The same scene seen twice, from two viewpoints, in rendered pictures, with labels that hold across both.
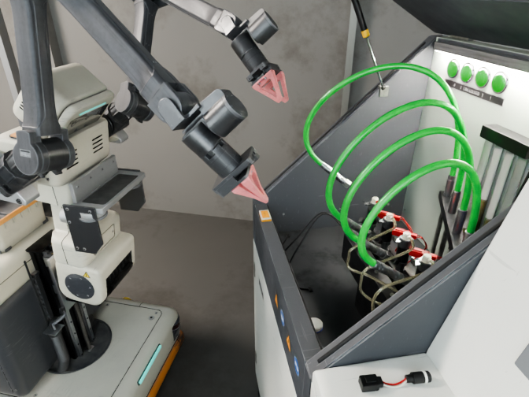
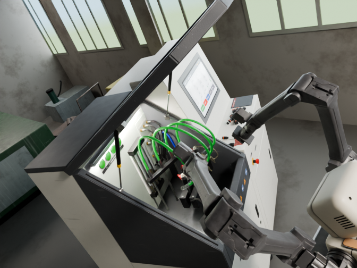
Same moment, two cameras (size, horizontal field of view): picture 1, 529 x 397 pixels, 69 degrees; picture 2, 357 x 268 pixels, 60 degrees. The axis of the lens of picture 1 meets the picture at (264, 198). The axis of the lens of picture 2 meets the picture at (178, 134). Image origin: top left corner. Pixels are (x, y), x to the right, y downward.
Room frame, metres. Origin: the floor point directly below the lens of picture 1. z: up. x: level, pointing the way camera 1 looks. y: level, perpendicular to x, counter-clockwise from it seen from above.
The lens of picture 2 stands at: (1.85, 0.67, 2.13)
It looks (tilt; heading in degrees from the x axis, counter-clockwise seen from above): 29 degrees down; 221
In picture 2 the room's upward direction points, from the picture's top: 22 degrees counter-clockwise
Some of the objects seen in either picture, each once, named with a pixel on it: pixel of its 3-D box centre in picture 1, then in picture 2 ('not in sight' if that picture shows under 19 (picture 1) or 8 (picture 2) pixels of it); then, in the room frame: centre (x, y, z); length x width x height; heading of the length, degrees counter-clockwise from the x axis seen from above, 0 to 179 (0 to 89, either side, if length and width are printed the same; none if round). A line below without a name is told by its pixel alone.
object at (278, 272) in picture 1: (280, 284); (235, 205); (0.81, -0.04, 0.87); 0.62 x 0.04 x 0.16; 10
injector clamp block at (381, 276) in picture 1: (384, 293); (198, 186); (0.73, -0.30, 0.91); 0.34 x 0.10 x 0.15; 10
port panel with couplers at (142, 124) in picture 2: not in sight; (151, 138); (0.66, -0.58, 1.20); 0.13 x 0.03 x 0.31; 10
